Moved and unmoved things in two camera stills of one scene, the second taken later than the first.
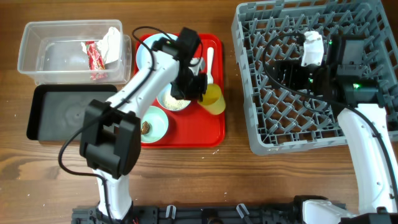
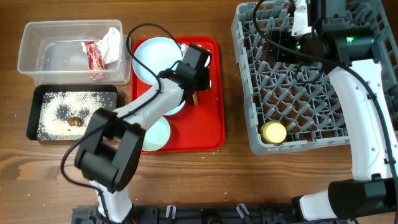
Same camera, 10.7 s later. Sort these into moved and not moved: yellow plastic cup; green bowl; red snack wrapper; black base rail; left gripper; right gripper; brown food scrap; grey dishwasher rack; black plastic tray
Moved: yellow plastic cup; right gripper; brown food scrap; green bowl
Not moved: black plastic tray; grey dishwasher rack; red snack wrapper; black base rail; left gripper
